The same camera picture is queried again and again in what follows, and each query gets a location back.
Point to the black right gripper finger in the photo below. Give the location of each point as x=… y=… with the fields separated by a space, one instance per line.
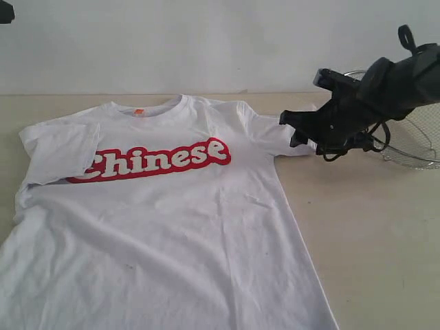
x=297 y=119
x=302 y=139

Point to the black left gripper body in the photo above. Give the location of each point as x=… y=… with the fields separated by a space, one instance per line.
x=7 y=14

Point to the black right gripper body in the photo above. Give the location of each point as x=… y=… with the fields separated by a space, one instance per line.
x=342 y=124

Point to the white t-shirt red print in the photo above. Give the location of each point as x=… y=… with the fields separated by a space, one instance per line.
x=166 y=217

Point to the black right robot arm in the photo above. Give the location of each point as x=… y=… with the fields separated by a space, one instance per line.
x=387 y=91

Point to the metal wire mesh basket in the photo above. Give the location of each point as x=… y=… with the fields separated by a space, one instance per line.
x=414 y=141

